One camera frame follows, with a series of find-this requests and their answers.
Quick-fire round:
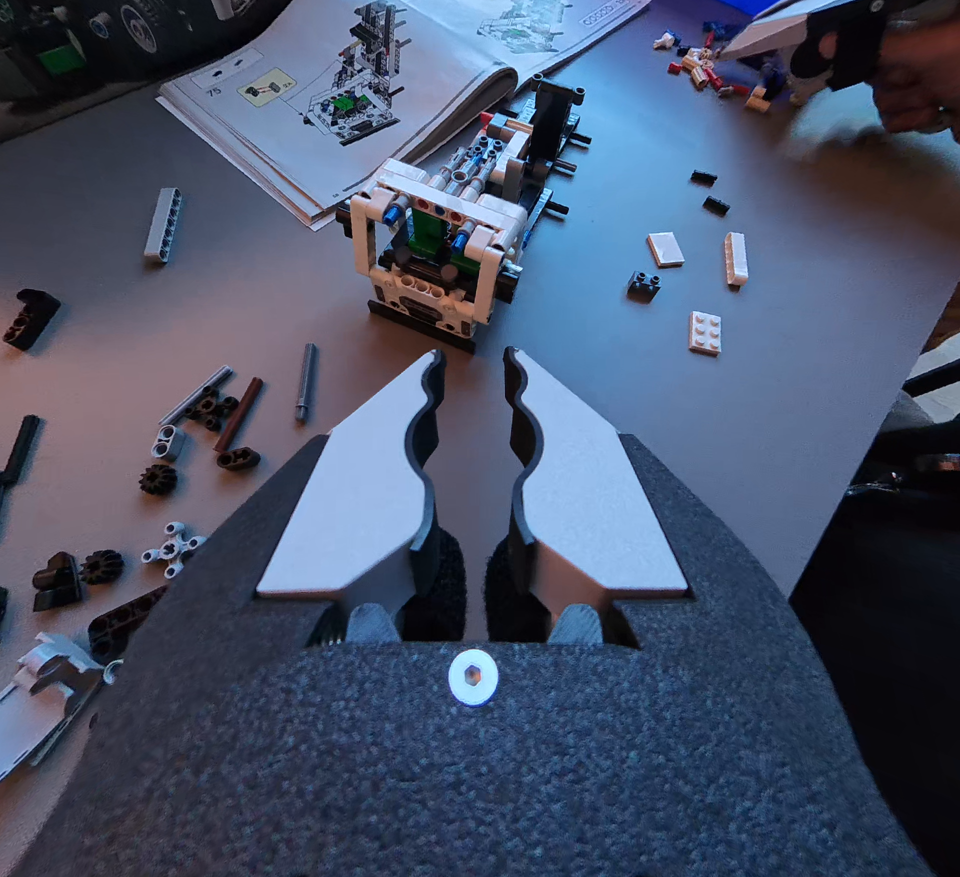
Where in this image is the white studded lego plate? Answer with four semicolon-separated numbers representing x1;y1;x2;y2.
687;310;723;358

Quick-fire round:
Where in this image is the dark chair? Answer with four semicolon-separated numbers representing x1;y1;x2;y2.
840;325;960;518

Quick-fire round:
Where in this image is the pile of small lego pieces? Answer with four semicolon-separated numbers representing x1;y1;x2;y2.
651;22;807;115

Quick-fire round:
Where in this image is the light grey lego hub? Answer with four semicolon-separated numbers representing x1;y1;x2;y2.
141;521;208;580

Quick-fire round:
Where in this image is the black angled lego connector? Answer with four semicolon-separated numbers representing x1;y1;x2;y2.
2;288;63;352

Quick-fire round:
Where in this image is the black cross lego connector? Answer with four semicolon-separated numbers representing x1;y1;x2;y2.
183;391;240;433

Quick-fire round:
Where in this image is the black long lego axle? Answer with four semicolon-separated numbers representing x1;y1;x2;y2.
0;414;42;518

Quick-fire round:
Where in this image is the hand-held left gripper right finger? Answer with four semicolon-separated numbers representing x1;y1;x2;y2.
502;346;690;644

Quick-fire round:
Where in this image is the person's right hand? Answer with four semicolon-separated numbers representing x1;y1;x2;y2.
873;14;960;137

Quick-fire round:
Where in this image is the grey lego beam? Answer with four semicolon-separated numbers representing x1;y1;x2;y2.
143;187;183;265

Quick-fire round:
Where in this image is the lego instruction booklet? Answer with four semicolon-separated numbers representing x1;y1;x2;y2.
156;0;652;232

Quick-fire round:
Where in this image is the black bent lego beam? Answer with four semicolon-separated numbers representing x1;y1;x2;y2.
87;584;170;664

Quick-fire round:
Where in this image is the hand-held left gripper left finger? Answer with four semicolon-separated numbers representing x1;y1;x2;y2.
256;349;447;644

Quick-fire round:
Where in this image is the grey lego panel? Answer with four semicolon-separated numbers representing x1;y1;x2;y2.
0;631;121;784

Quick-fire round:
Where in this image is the white lego truck model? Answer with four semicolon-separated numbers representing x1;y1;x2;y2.
335;76;594;355

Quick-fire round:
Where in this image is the long grey lego axle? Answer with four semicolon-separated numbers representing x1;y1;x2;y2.
158;364;234;428

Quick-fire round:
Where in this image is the short grey lego axle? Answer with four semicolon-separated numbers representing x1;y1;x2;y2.
294;343;318;423

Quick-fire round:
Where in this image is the black curved lego piece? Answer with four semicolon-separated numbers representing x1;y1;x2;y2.
31;551;84;613

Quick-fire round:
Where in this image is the brown lego axle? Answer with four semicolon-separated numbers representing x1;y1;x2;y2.
213;376;265;454

